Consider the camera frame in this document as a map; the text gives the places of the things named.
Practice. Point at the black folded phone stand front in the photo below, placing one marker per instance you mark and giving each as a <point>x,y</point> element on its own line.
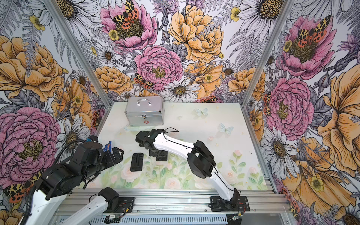
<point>137,162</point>

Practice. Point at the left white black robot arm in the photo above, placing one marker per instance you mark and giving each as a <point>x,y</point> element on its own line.
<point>56,182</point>

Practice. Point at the silver aluminium first aid case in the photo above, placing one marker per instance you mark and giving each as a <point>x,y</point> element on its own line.
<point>145,111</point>

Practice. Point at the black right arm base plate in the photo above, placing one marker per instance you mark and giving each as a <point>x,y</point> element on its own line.
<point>218,204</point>

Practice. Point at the black phone stand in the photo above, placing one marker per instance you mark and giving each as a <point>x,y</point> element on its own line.
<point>159,155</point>
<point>137,162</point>

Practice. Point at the aluminium right corner post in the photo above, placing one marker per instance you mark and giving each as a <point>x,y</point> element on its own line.
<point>280,23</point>

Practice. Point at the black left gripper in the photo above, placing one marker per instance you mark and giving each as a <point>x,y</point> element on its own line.
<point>107,157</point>

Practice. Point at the small green circuit board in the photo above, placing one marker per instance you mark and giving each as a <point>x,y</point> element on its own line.
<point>115,218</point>

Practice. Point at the aluminium front rail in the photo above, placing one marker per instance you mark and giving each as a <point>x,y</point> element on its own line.
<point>162,201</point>

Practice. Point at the aluminium left corner post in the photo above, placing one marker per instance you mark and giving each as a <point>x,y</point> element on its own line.
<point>65,28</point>

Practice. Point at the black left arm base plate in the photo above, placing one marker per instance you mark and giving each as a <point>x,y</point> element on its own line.
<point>121,205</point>

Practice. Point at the aluminium corner post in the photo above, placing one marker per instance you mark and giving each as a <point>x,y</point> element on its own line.
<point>65,28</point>
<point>280,23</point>

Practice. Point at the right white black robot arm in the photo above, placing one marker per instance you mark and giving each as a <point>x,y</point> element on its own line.
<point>200,160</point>

